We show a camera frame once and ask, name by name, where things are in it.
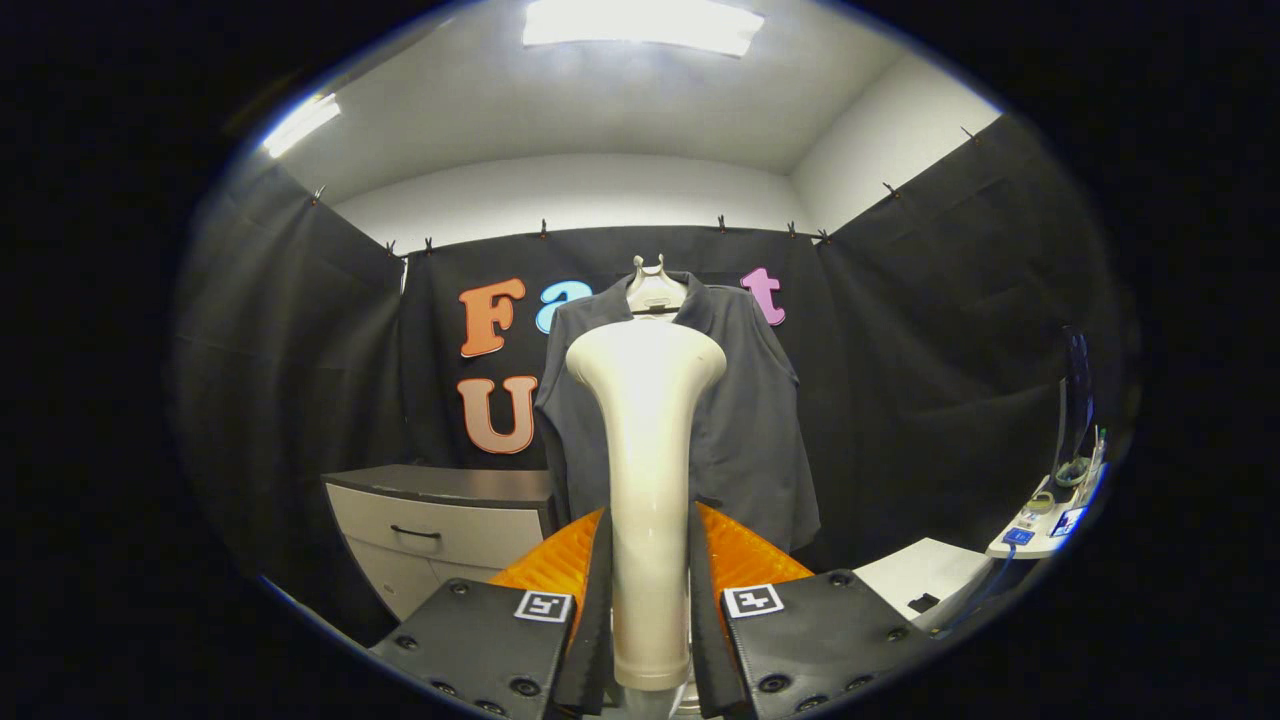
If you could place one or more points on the dark grey button shirt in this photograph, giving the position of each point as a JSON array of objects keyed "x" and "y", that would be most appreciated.
[{"x": 750, "y": 440}]

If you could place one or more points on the large ceiling light panel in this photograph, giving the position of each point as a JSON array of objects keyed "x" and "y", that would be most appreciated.
[{"x": 640, "y": 22}]

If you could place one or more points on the narrow ceiling light strip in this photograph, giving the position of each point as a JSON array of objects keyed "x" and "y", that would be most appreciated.
[{"x": 300, "y": 124}]

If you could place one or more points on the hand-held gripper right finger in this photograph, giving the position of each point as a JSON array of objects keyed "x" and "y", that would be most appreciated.
[{"x": 708, "y": 650}]

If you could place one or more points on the small black block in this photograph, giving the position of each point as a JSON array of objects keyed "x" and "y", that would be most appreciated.
[{"x": 923, "y": 602}]

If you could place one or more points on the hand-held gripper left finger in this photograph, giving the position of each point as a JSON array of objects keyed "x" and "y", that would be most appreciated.
[{"x": 592, "y": 650}]

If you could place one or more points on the beige cabinet with grey top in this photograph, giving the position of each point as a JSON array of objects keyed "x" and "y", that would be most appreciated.
[{"x": 450, "y": 535}]

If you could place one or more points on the cream clothes hanger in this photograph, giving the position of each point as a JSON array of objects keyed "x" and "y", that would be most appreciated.
[{"x": 655, "y": 293}]

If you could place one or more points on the white device with blue labels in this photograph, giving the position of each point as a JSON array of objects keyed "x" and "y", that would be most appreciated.
[{"x": 1030, "y": 540}]

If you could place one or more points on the dark monitor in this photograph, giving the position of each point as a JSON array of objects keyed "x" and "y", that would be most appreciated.
[{"x": 1078, "y": 400}]

